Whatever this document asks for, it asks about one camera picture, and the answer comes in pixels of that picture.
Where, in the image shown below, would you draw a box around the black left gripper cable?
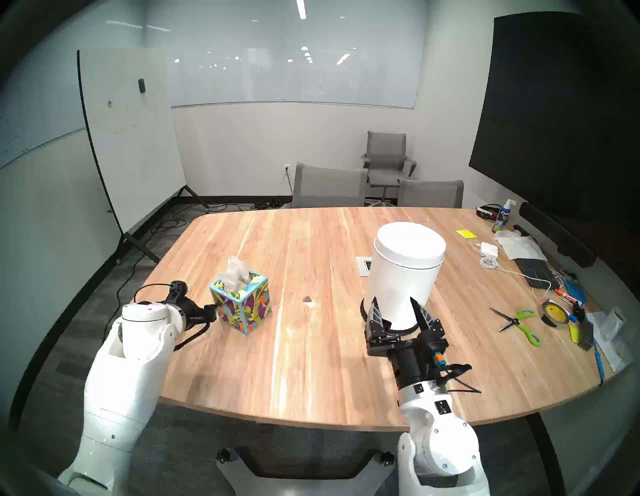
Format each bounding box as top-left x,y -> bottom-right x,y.
172,320 -> 211,351

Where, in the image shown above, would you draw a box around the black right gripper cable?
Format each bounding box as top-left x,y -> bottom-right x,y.
440,362 -> 482,395

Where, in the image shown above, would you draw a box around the white pedal trash can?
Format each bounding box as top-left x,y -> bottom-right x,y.
360,222 -> 447,336

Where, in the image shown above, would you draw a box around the rolling whiteboard on stand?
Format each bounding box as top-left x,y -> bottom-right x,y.
76,47 -> 211,266

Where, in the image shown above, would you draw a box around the side wall whiteboard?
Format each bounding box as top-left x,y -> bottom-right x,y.
0,60 -> 88,171

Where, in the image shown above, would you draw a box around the black keyboard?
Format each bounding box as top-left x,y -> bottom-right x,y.
514,257 -> 560,290

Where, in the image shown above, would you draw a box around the colourful patterned tissue box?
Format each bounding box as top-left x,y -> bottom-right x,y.
208,271 -> 272,336

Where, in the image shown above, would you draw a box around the white facial tissue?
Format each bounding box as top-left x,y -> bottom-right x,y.
216,256 -> 249,292

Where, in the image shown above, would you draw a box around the large black TV screen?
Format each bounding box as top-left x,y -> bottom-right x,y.
468,12 -> 640,251

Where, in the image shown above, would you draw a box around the crumpled white paper towel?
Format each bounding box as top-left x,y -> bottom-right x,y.
494,229 -> 548,262

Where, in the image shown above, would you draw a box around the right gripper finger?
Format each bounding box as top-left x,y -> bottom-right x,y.
409,297 -> 445,337
365,297 -> 392,347

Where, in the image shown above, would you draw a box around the grey office chair with armrests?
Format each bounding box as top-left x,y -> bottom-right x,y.
361,131 -> 417,206

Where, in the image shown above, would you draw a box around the black video bar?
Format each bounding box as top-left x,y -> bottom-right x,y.
519,201 -> 597,268

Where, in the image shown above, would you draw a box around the black cable on floor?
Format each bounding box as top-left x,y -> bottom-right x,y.
150,202 -> 226,236

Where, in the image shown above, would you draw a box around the green handled scissors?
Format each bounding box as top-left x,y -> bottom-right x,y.
489,307 -> 542,347

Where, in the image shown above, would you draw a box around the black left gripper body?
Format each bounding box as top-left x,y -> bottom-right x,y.
181,300 -> 207,326

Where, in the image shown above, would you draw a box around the white paper sheet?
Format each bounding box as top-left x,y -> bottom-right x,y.
585,311 -> 633,373

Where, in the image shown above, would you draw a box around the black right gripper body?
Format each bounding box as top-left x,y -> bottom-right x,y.
367,336 -> 441,392

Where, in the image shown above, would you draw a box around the blue packet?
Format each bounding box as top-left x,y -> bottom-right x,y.
562,280 -> 587,306

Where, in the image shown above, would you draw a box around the grey mesh office chair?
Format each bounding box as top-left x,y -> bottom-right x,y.
291,161 -> 370,209
397,179 -> 465,209

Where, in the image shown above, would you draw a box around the black and yellow box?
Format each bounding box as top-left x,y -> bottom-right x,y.
569,317 -> 595,351

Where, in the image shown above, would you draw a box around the wall glass whiteboard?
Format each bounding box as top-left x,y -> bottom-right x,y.
145,0 -> 428,110

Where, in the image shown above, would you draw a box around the white power adapter with cable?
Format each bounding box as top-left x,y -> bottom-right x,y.
469,241 -> 553,293

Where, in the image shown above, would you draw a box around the whiteboard cleaner spray bottle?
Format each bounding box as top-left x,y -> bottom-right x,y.
492,199 -> 517,234

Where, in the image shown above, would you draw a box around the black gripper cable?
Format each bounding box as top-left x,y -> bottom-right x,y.
172,320 -> 211,351
440,362 -> 482,395

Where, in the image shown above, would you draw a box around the clear tape roll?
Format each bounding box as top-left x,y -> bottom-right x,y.
538,298 -> 571,328

